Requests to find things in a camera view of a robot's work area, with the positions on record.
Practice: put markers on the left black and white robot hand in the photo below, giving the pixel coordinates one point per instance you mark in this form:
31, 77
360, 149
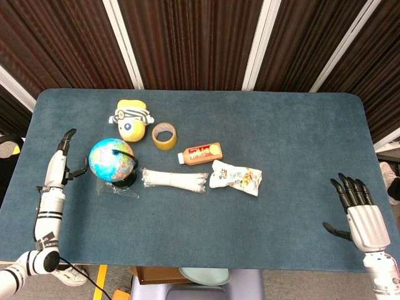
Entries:
56, 168

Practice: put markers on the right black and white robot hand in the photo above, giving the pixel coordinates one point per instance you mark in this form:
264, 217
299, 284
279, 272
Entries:
368, 228

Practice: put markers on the small globe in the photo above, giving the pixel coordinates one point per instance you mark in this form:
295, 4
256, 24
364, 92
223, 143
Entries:
106, 162

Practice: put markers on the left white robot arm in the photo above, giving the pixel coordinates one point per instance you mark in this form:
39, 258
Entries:
47, 218

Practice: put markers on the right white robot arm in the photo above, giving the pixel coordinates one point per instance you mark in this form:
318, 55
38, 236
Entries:
384, 275

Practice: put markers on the black clothed person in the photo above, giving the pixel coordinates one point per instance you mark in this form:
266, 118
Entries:
6, 172

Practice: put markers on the clear plastic wrapper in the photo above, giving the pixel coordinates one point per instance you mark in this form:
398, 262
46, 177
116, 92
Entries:
104, 189

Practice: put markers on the white and pink shoe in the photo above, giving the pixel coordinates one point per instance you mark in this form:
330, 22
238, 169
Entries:
387, 175

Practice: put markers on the yellow plush toy striped shirt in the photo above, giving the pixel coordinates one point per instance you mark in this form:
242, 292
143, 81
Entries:
132, 129

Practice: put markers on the white sneaker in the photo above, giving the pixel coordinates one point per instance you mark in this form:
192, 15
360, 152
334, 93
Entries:
73, 278

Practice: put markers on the brown packing tape roll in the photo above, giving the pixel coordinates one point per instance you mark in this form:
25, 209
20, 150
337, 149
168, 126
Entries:
165, 143

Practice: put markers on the yellow floor tape strip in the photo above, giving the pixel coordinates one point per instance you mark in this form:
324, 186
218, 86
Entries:
100, 279

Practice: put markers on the lavender plastic stool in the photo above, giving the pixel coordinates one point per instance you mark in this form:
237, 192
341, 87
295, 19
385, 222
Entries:
247, 286

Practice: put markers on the orange box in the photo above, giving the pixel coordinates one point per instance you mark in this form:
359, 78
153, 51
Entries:
122, 295

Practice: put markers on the white snack bag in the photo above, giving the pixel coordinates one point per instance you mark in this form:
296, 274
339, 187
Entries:
232, 178

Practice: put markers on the brown cardboard box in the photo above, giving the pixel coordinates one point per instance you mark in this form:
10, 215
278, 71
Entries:
156, 275

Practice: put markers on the brown drink bottle white cap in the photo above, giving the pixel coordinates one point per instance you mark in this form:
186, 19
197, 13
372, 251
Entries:
203, 153

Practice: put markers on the blue table mat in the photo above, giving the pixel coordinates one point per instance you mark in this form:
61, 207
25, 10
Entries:
218, 225

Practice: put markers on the pale green plate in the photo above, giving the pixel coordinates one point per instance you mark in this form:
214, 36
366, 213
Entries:
206, 276

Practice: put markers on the white partition post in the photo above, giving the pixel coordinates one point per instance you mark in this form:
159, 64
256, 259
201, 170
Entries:
125, 47
15, 87
340, 47
257, 47
387, 143

